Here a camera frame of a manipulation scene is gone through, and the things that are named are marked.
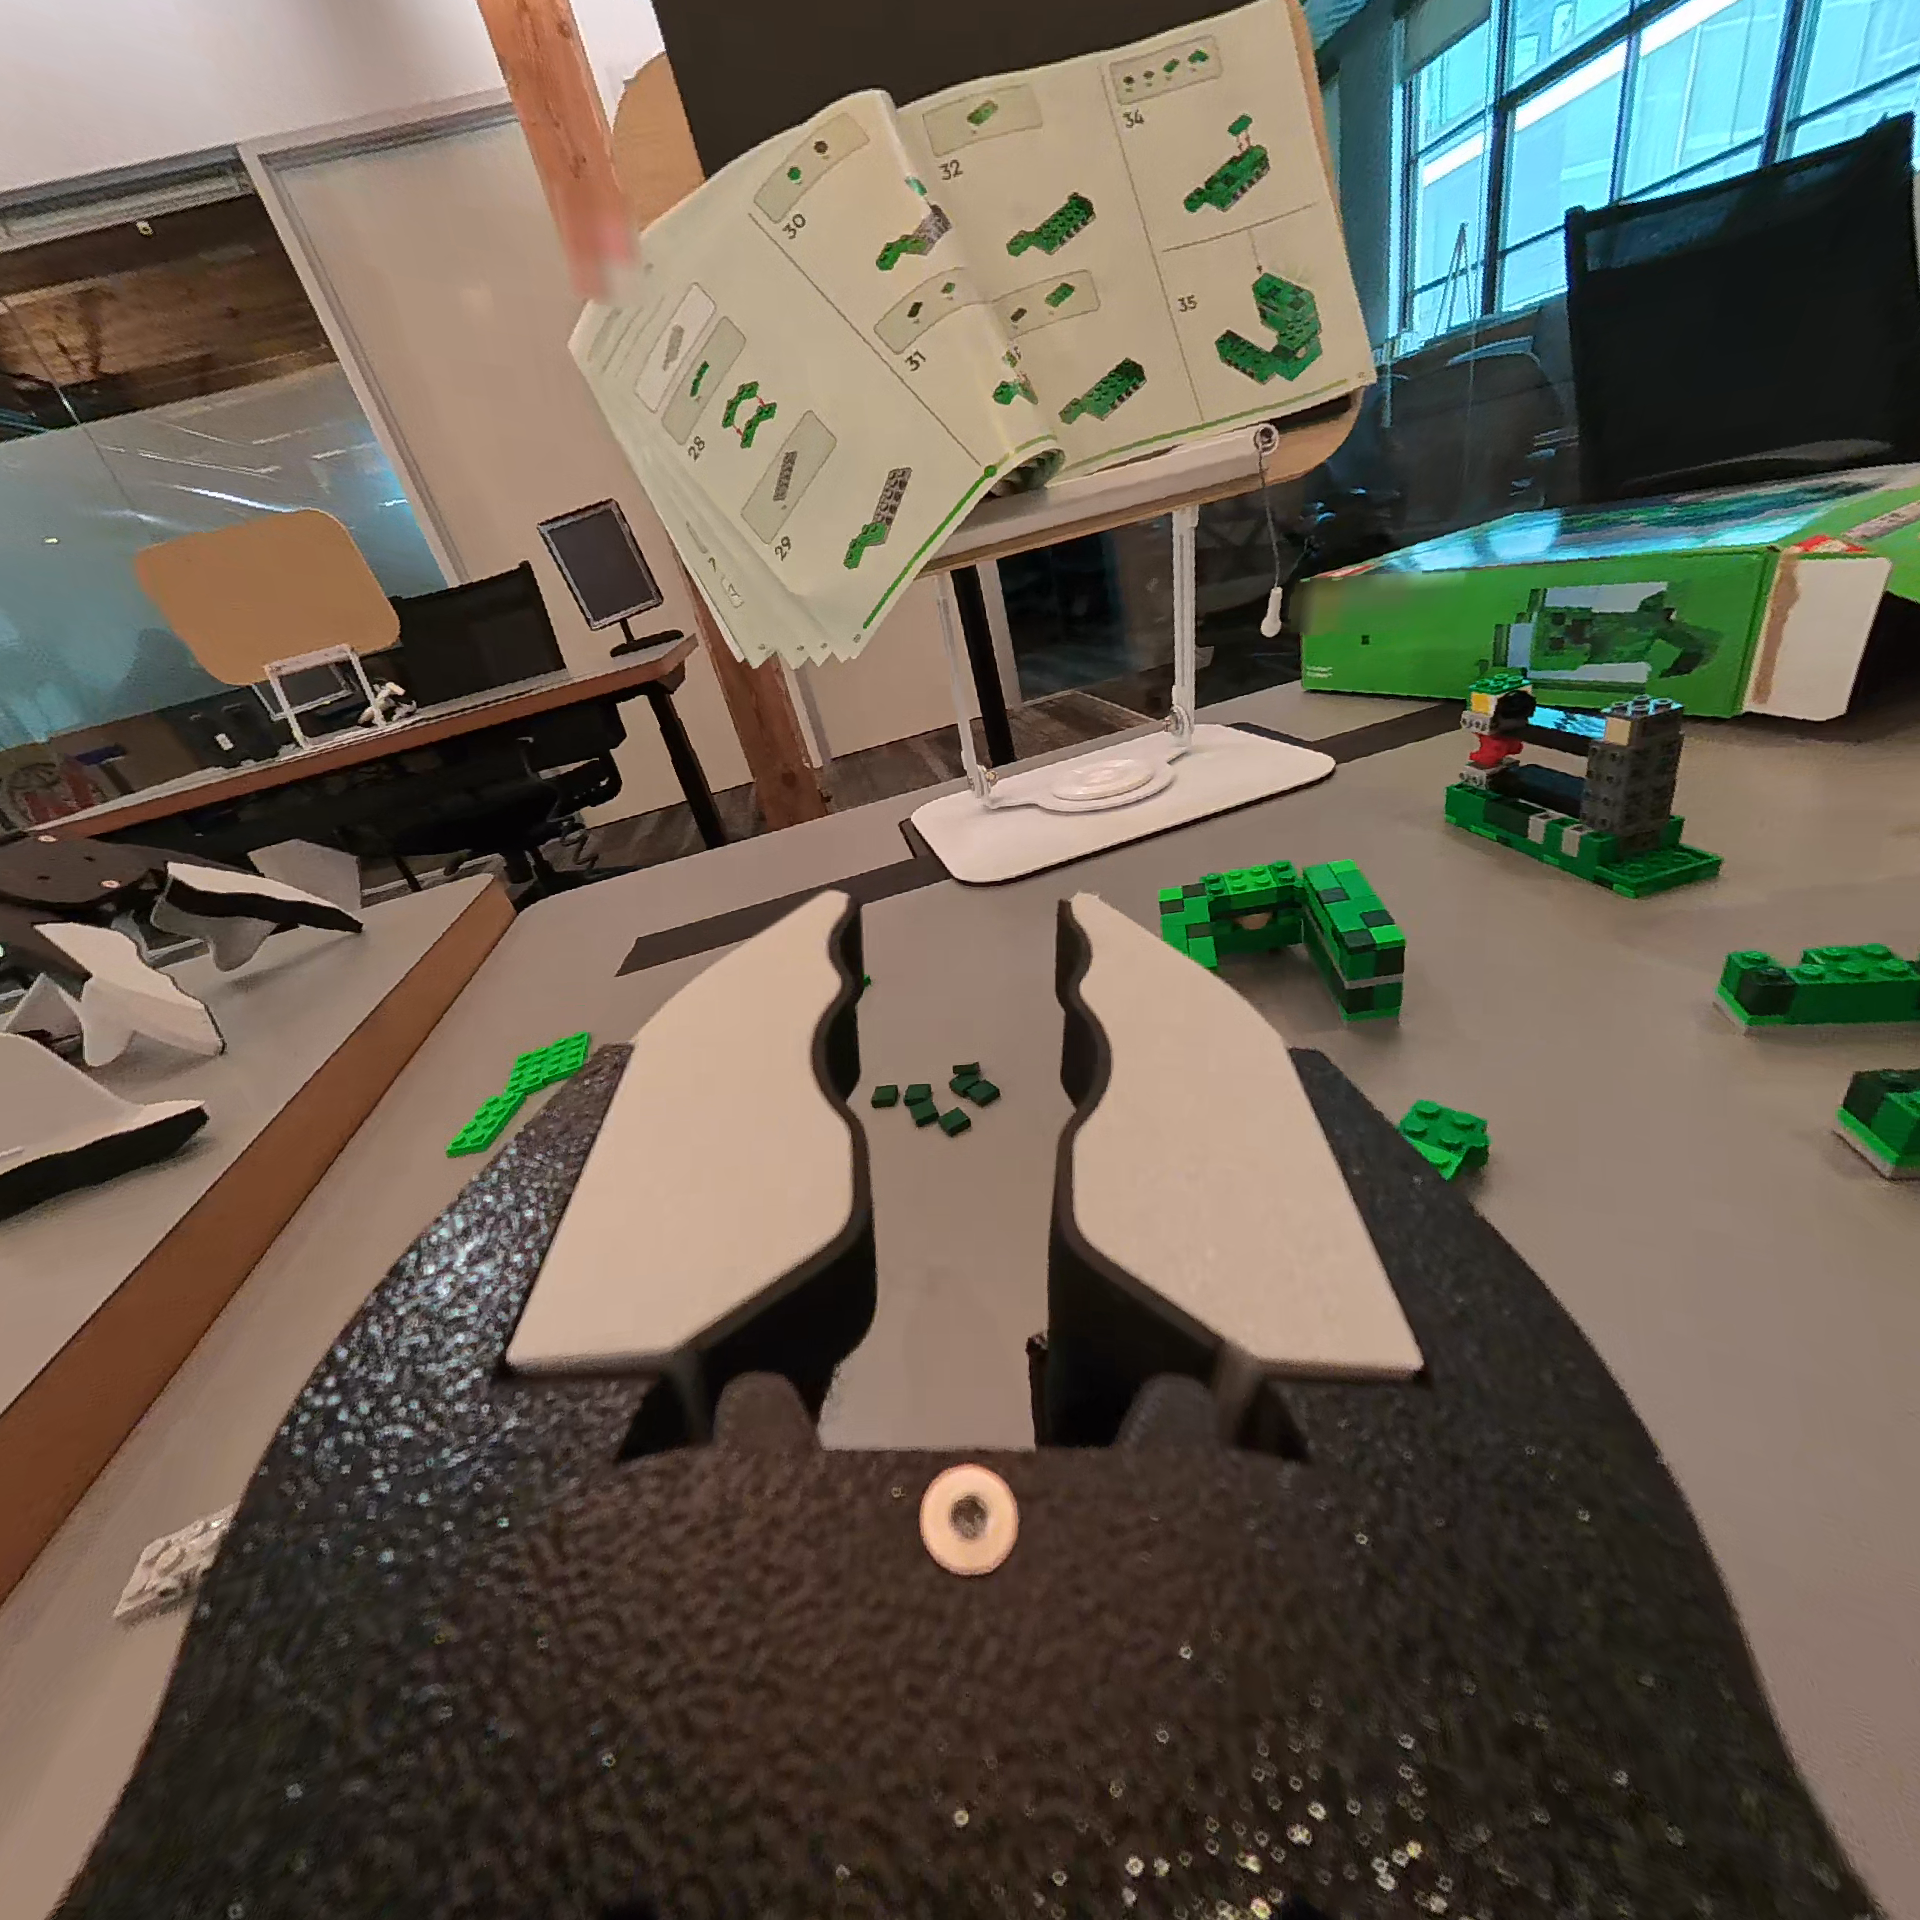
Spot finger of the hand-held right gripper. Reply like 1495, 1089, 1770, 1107
0, 1032, 212, 1223
29, 920, 231, 1071
150, 863, 366, 977

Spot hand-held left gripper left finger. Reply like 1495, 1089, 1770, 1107
503, 888, 881, 1457

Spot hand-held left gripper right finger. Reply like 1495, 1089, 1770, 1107
1043, 892, 1426, 1455

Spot wooden background desk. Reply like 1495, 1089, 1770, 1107
29, 632, 731, 904

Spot grey desk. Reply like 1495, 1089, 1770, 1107
0, 662, 1920, 1920

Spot bright green flat plates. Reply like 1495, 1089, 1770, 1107
444, 1032, 596, 1162

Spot black tape strip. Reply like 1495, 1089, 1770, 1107
1332, 704, 1479, 760
614, 858, 922, 982

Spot small green brick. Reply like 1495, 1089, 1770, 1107
1396, 1099, 1491, 1183

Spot pile of dark green tiles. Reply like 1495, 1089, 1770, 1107
869, 1060, 1002, 1138

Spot angled green brick assembly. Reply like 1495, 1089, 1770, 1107
1157, 858, 1407, 1024

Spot small wooden book stand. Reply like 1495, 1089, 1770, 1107
133, 508, 405, 752

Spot white wooden book stand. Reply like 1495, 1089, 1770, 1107
613, 54, 1369, 888

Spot clear plastic bag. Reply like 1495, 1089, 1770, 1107
113, 1506, 237, 1626

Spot small grey monitor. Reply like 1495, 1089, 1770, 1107
538, 498, 683, 663

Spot black grey brick tower assembly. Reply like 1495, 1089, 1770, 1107
1442, 673, 1724, 904

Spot long green brick assembly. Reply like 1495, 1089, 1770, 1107
1717, 943, 1920, 1041

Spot dark green brick assembly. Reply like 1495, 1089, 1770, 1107
1835, 1067, 1920, 1176

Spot green cardboard brick set box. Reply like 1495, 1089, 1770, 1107
1295, 464, 1920, 722

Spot green brick instruction booklet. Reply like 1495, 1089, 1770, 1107
566, 0, 1377, 666

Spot black mesh office chair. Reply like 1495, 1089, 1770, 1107
1564, 113, 1920, 506

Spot large window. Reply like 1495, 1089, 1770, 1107
1394, 0, 1920, 338

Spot white pull cord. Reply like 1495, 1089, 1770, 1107
1249, 424, 1292, 643

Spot wooden post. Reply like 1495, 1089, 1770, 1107
477, 0, 830, 830

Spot black wall panel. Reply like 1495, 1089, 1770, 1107
652, 0, 1309, 178

